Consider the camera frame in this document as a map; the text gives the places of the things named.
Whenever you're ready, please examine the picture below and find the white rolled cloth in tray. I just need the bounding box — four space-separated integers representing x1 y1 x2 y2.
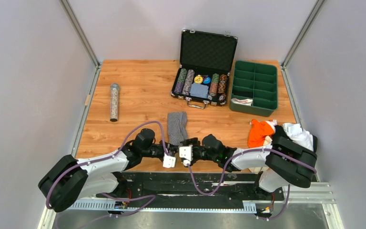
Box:
231 98 253 106

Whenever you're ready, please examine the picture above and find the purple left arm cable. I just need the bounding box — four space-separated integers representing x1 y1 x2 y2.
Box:
45 120 171 219

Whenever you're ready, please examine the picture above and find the aluminium frame rail front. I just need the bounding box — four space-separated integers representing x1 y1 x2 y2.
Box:
39 172 344 229

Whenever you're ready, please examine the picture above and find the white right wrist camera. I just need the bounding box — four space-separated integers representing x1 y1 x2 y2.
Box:
179 146 193 162

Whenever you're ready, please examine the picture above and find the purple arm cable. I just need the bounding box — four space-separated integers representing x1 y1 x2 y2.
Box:
45 120 171 219
186 148 318 221

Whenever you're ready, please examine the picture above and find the clear tube of chips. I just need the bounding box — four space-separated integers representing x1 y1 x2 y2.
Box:
110 83 120 122

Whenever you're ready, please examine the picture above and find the orange garment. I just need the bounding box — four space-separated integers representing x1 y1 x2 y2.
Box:
247 119 277 148

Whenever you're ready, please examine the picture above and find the black garment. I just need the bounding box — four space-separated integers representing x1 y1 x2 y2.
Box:
273 125 317 153

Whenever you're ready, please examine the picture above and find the cream white garment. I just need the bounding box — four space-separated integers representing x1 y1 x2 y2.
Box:
263 135 273 146

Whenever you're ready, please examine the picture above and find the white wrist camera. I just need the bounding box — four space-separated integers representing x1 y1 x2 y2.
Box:
163 155 176 168
179 146 193 162

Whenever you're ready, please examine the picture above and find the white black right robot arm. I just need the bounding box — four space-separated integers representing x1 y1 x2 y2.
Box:
178 123 318 199

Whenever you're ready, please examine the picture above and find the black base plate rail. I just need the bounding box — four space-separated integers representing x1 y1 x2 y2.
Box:
109 172 285 209

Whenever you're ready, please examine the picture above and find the green divided tray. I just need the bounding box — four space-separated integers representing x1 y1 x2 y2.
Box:
229 61 278 117

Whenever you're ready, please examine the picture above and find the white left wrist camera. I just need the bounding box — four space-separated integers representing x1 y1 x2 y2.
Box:
163 155 176 168

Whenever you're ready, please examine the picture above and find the black poker chip case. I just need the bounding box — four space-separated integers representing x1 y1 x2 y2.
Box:
170 29 238 109

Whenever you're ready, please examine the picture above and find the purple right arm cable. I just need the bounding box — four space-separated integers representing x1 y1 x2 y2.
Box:
186 148 318 221

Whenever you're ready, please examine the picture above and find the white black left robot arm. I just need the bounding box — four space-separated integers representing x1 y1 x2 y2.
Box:
38 128 179 212

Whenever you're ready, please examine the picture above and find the grey striped underwear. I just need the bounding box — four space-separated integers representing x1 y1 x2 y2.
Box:
167 112 188 146

